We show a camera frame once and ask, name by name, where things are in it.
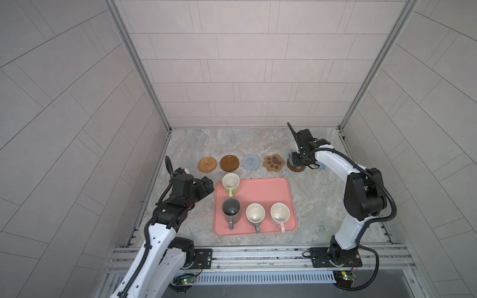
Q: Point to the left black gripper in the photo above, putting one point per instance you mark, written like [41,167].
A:
[208,187]

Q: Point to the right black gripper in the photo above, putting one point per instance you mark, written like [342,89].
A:
[297,162]

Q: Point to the blue floral mug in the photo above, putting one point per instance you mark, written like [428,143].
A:
[291,162]

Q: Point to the brown wooden coaster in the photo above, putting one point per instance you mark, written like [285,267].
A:
[295,169]
[229,163]

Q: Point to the woven rattan coaster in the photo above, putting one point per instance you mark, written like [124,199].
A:
[207,164]

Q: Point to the light blue mug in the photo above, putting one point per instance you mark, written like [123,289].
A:
[320,166]

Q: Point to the green mug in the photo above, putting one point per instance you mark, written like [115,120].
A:
[231,183]

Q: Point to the cork paw print coaster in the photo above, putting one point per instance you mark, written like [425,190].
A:
[273,163]

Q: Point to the dark grey mug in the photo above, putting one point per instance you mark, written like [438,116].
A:
[231,209]

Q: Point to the blue woven round coaster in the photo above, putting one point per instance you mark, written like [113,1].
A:
[250,162]

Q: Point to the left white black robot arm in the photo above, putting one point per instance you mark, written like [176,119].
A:
[163,254]

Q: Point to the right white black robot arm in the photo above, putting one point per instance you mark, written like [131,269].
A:
[366,199]

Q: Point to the pink silicone tray mat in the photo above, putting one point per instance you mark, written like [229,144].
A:
[266,192]

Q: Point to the left green circuit board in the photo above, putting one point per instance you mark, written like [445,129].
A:
[187,279]

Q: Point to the green circuit board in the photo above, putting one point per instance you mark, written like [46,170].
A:
[345,278]
[187,279]

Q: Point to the white vent grille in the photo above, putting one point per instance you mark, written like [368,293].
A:
[222,278]

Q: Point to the right green circuit board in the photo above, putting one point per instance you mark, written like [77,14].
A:
[345,278]

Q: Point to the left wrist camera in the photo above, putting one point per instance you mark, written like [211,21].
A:
[180,171]

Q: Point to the grey handled white mug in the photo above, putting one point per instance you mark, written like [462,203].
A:
[255,215]

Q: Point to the pink handled white mug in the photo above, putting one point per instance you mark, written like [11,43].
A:
[280,214]

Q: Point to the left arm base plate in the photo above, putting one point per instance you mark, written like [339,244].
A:
[201,260]

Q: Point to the aluminium mounting rail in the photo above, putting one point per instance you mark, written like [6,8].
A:
[277,258]

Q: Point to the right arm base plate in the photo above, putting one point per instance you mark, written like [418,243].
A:
[334,257]

